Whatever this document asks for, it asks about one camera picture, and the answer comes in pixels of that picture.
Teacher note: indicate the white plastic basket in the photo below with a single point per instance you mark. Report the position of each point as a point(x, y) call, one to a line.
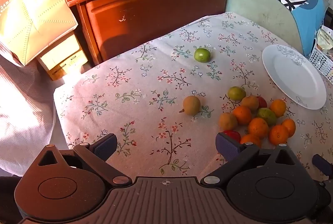
point(322, 60)

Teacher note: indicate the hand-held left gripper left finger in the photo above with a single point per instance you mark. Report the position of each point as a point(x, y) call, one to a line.
point(105, 147)

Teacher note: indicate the pale green sofa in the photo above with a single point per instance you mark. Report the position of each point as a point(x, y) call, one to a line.
point(255, 5)

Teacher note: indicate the white waffle cloth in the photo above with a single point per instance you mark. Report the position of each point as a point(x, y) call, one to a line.
point(26, 109)

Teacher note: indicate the red-brown wooden cabinet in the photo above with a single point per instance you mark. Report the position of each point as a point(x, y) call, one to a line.
point(156, 13)

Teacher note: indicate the beige paper bag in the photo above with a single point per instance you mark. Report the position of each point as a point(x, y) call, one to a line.
point(39, 5)

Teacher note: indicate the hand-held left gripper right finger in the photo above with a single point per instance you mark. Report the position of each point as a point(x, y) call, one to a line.
point(227, 147)

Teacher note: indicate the olive brown pear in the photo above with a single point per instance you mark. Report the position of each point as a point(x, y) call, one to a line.
point(227, 121)

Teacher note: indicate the floral tablecloth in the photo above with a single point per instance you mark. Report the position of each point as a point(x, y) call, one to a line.
point(156, 88)

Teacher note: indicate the yellow-green jujube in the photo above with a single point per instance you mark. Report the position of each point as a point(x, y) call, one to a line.
point(236, 93)

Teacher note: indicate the pale cardboard box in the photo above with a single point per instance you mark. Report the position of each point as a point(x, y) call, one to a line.
point(59, 57)

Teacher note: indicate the snack bag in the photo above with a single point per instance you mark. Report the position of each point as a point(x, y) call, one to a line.
point(325, 36)

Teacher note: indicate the red cherry tomato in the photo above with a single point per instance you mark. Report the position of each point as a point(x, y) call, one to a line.
point(232, 135)
point(262, 102)

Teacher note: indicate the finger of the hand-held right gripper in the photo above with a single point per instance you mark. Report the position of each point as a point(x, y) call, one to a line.
point(321, 162)

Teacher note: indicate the green jujube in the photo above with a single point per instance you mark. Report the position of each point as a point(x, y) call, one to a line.
point(266, 116)
point(202, 54)

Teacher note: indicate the orange mandarin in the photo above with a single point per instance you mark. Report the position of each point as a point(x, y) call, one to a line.
point(250, 139)
point(258, 127)
point(279, 134)
point(242, 114)
point(290, 127)
point(277, 107)

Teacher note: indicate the white plate with line drawing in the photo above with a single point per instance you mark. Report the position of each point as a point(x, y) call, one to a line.
point(296, 78)

